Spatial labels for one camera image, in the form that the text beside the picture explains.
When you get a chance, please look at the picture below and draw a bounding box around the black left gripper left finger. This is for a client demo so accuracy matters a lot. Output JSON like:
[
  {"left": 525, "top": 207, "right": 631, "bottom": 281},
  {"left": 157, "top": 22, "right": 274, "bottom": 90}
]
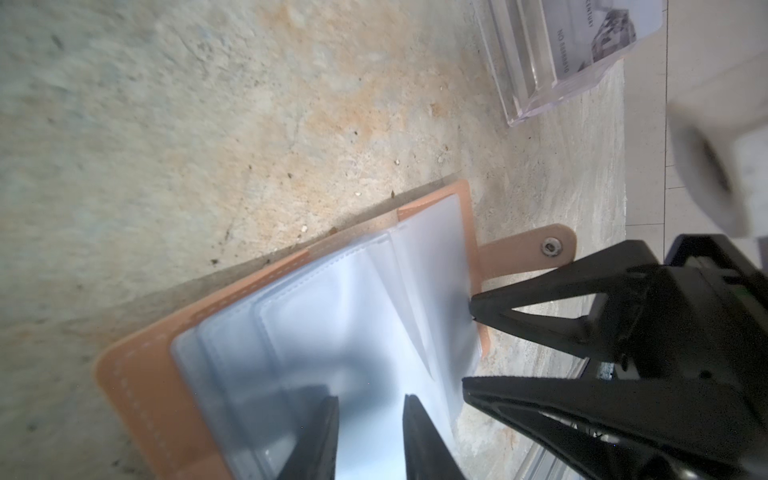
[{"left": 278, "top": 396, "right": 340, "bottom": 480}]

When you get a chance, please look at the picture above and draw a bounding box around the pink leather card holder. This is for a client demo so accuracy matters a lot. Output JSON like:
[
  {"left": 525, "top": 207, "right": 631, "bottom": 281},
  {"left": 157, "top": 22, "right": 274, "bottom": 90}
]
[{"left": 94, "top": 180, "right": 577, "bottom": 479}]

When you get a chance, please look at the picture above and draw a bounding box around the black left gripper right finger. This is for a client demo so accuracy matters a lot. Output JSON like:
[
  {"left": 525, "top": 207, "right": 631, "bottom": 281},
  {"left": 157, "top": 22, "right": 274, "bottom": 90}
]
[{"left": 402, "top": 394, "right": 465, "bottom": 480}]

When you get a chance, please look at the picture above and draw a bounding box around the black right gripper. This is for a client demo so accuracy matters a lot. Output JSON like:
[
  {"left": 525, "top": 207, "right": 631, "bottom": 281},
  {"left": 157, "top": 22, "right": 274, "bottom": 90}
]
[{"left": 463, "top": 234, "right": 767, "bottom": 479}]

